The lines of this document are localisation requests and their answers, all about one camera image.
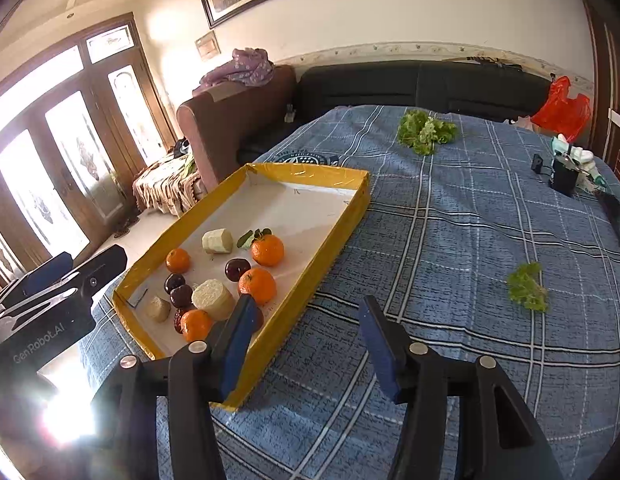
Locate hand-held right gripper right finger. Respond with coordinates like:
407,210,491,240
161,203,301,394
358,295,565,480

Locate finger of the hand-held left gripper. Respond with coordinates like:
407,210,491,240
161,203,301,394
0,253,73,306
70,245,128,306

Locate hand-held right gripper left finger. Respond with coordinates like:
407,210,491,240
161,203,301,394
90,294,261,480

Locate large orange mandarin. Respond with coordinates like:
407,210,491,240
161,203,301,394
238,267,277,306

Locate small orange mandarin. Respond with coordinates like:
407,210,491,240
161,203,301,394
166,248,191,274

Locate orange mandarin with leaves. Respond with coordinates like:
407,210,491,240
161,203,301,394
237,228,285,267

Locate angular white sugarcane chunk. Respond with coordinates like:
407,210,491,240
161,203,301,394
201,228,234,255

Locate yellow cardboard tray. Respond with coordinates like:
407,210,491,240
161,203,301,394
111,162,371,413

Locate dark slippers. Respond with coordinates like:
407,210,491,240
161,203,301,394
112,217,141,239

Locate patterned cloth covered couch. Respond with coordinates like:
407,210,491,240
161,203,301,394
132,152,208,218

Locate blue plaid tablecloth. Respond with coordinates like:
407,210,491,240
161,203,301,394
80,105,620,480

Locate wooden glass door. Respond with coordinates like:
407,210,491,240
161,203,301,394
0,12,178,281

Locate small green lettuce leaf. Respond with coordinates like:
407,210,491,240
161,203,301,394
506,261,549,313

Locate brown armchair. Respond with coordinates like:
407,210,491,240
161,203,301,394
176,64,298,196

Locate large green lettuce bunch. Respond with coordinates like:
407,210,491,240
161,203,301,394
396,110,459,156

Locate purple floral cloth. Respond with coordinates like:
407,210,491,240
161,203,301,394
199,47,275,87

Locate black box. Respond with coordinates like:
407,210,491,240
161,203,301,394
550,156,580,197

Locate black sofa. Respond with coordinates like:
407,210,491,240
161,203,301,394
237,60,553,166

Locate black and white device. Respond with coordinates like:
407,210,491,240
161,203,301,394
550,135,605,193

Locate red plastic bag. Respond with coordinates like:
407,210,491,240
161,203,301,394
530,76,593,143

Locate wooden door frame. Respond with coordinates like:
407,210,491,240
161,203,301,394
584,0,620,171

